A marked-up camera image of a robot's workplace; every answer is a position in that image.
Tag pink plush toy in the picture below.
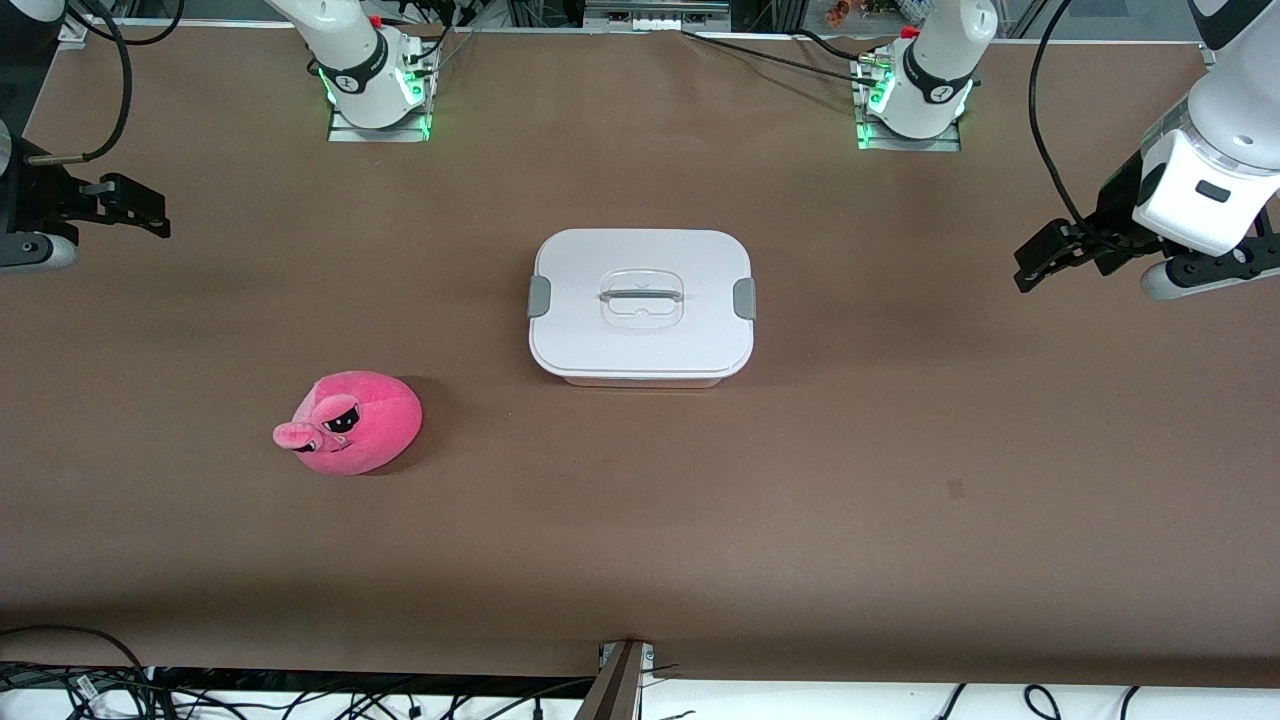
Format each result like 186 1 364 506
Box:
273 370 423 477

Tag white box lid with handle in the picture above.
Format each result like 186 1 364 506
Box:
528 228 758 379

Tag translucent pinkish box base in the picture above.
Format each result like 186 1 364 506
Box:
545 365 736 390

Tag grey metal box with ports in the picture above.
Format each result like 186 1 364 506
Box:
585 0 731 31

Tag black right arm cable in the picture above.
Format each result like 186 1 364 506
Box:
25 0 186 166

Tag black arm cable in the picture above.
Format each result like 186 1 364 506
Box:
25 0 186 166
1028 0 1111 246

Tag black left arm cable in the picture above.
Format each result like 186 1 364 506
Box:
1028 0 1111 246

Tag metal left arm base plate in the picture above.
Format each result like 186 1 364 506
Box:
857 118 961 153

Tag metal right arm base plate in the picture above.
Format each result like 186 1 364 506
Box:
328 108 433 143

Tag black cables on table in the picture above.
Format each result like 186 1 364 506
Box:
682 28 886 86

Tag black looping cable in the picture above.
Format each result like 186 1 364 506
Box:
0 625 151 691

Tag aluminium table edge rail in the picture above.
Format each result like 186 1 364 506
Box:
58 15 1216 49

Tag black cable tangle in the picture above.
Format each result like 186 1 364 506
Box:
0 665 601 720

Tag small metal bracket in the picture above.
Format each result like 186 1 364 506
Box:
600 642 656 681

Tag brown wooden post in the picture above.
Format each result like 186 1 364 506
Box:
575 640 646 720

